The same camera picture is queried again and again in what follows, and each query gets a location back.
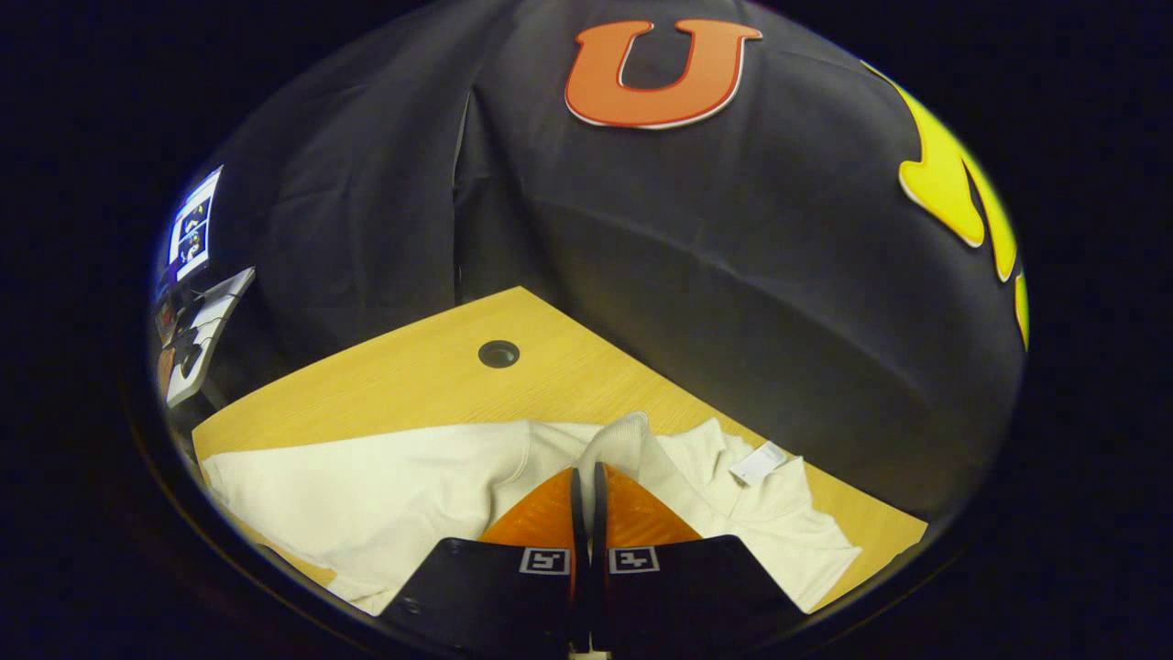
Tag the white side desk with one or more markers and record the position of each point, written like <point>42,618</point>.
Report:
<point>211,330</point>

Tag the computer monitor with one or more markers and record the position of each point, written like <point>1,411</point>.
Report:
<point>195,225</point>

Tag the cream white sweatshirt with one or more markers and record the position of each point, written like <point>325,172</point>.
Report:
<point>385,486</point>

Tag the black backdrop cloth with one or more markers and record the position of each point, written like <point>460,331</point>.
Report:
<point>687,257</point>

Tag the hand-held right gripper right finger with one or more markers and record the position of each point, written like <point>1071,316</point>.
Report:
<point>687,596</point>

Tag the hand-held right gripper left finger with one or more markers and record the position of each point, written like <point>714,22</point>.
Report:
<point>495,596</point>

